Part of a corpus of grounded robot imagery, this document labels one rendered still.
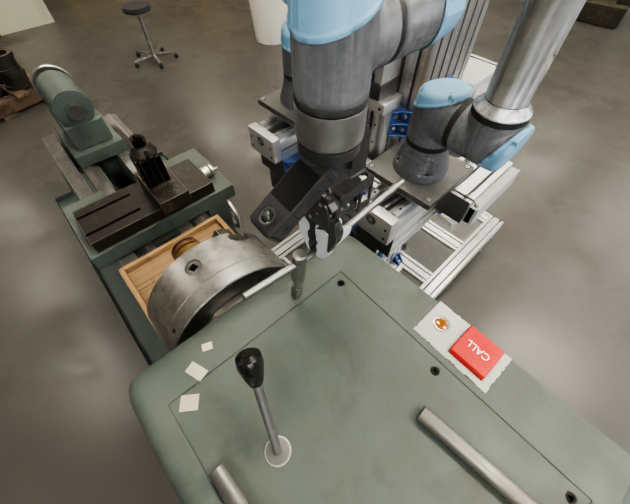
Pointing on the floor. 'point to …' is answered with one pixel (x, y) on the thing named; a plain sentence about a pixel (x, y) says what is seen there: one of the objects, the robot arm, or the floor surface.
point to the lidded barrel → (268, 20)
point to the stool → (144, 31)
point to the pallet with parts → (3, 63)
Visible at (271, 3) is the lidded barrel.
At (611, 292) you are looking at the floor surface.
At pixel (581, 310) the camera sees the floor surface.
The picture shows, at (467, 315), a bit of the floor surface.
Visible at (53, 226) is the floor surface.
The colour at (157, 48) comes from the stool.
